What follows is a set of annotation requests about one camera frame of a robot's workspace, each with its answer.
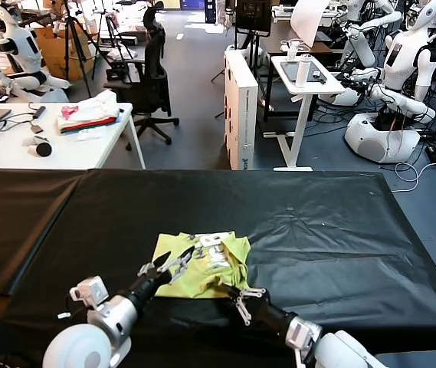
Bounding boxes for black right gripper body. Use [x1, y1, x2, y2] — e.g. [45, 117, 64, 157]
[236, 297, 299, 338]

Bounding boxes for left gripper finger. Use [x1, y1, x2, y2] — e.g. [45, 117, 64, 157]
[159, 247, 195, 284]
[137, 251, 171, 278]

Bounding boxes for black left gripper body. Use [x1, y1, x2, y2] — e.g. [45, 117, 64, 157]
[127, 272, 169, 307]

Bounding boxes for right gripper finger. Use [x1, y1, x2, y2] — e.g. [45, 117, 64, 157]
[234, 298, 252, 327]
[217, 284, 268, 302]

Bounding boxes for yellow t-shirt with print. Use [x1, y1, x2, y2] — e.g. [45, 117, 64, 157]
[152, 231, 251, 300]

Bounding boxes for stack of folded clothes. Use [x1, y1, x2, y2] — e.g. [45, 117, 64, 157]
[56, 88, 121, 135]

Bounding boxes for large black tablecloth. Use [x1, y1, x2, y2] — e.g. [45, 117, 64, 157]
[0, 167, 436, 368]

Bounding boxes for brownish black table cover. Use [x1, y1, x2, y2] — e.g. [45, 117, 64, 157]
[0, 167, 88, 296]

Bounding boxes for tall white cardboard box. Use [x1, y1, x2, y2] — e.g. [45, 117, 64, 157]
[223, 48, 260, 170]

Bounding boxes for black office chair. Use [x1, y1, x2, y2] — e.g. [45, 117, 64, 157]
[103, 1, 180, 150]

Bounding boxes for white office desk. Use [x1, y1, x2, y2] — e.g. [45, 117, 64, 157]
[0, 101, 146, 169]

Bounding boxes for small white standing desk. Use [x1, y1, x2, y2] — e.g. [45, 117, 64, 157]
[262, 54, 347, 173]

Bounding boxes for dark tablet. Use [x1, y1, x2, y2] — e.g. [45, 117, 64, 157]
[280, 60, 328, 83]

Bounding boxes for white water bottle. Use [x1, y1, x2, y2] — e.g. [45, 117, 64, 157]
[295, 53, 313, 88]

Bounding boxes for brown cardboard box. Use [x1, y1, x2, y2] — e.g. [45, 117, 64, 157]
[33, 25, 98, 81]

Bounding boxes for white humanoid robot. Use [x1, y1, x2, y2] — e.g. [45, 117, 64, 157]
[343, 0, 436, 164]
[0, 0, 71, 103]
[339, 0, 402, 66]

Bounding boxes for black monitor on stand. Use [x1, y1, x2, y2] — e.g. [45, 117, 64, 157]
[234, 0, 280, 123]

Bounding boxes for large white sheet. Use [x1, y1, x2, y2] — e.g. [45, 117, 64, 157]
[290, 0, 328, 47]

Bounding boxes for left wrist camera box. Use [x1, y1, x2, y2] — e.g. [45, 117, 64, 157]
[69, 275, 110, 307]

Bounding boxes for white floor cable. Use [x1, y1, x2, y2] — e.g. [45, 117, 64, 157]
[392, 160, 436, 192]

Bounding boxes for black camera tripod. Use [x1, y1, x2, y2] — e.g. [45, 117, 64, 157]
[90, 9, 134, 81]
[51, 0, 100, 99]

